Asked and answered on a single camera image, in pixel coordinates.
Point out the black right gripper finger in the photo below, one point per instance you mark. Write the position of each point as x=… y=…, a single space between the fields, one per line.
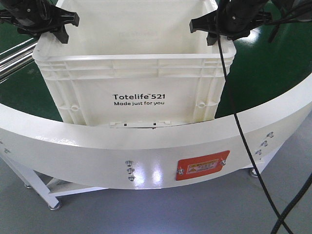
x=212 y=39
x=206 y=23

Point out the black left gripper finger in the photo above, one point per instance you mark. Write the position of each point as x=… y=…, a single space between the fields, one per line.
x=61 y=34
x=67 y=17

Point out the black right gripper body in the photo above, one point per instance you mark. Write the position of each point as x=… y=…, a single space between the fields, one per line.
x=236 y=18

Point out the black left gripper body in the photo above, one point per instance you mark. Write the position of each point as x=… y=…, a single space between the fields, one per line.
x=31 y=17

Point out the white plastic tote box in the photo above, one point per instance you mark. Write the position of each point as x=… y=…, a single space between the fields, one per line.
x=134 y=63

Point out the steel conveyor rollers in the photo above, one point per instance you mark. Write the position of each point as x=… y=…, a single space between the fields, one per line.
x=17 y=58

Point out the white round conveyor table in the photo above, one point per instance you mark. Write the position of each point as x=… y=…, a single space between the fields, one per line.
x=271 y=86

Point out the red warning plate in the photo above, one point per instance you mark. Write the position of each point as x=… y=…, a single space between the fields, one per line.
x=201 y=166

